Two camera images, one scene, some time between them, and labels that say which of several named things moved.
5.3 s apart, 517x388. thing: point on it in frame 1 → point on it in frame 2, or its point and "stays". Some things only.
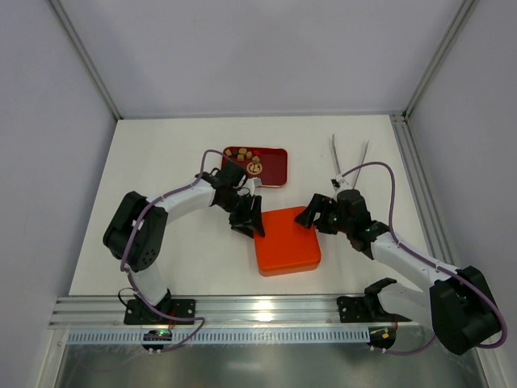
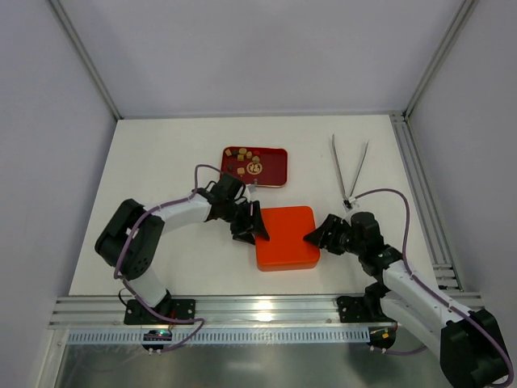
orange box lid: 287,246 stays
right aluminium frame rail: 427,201 stays
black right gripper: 323,216 → 332,235
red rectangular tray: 269,164 stays
